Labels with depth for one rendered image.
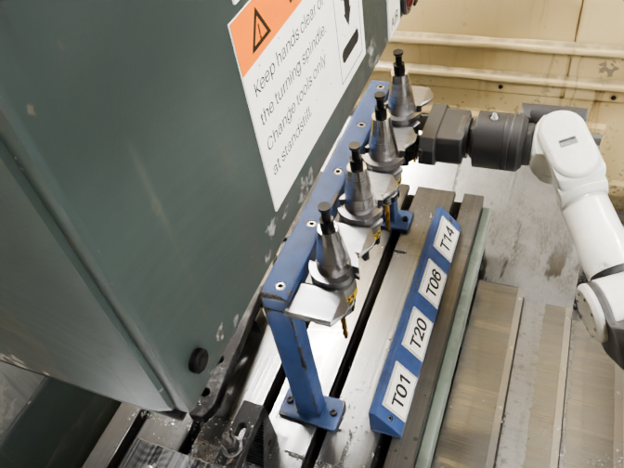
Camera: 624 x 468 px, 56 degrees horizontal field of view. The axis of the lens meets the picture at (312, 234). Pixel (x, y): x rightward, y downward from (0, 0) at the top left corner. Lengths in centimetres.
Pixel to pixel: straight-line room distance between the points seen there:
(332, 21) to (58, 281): 22
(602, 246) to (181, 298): 70
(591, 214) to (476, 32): 62
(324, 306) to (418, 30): 85
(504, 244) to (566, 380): 34
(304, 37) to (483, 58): 112
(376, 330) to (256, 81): 83
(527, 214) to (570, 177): 56
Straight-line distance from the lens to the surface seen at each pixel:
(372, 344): 105
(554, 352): 128
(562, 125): 92
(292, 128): 31
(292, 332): 78
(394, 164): 87
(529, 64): 142
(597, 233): 88
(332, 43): 36
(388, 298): 111
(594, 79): 143
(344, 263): 72
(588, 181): 90
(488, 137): 93
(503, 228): 143
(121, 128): 20
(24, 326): 27
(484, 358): 122
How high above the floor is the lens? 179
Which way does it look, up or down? 47 degrees down
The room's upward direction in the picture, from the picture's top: 11 degrees counter-clockwise
